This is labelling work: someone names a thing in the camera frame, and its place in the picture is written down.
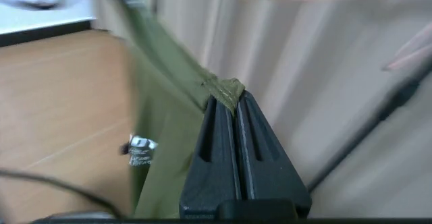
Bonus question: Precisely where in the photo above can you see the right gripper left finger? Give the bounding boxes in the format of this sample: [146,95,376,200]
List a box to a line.
[178,94,240,219]

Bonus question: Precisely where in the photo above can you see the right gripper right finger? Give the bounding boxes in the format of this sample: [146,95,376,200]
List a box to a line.
[235,90,313,219]

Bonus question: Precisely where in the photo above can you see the green shirt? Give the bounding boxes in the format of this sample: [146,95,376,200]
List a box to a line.
[111,0,246,219]

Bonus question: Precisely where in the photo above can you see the black clothes rack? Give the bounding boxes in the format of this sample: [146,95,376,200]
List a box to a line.
[306,77,432,193]

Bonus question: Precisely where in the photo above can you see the beige curtain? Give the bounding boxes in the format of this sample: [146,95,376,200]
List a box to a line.
[90,0,432,219]

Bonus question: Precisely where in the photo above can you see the black cable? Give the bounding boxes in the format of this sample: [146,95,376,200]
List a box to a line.
[0,169,128,219]

